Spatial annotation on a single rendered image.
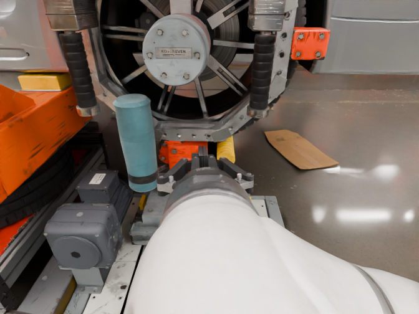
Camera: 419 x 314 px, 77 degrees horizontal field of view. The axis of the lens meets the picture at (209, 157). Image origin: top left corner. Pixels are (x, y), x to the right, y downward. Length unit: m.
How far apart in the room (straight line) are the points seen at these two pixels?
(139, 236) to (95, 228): 0.33
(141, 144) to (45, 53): 0.48
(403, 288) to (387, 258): 1.20
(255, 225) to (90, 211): 0.74
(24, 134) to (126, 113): 0.32
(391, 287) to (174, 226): 0.14
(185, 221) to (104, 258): 0.74
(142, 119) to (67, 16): 0.26
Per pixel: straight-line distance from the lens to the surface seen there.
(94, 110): 0.57
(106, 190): 0.91
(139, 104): 0.65
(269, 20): 0.49
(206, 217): 0.16
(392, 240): 1.52
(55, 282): 1.10
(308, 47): 0.74
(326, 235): 1.39
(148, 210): 1.09
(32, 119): 0.89
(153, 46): 0.58
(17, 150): 0.85
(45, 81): 1.06
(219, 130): 0.77
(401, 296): 0.20
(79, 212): 0.88
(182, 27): 0.56
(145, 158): 0.70
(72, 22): 0.54
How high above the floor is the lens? 0.94
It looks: 31 degrees down
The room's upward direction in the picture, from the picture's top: straight up
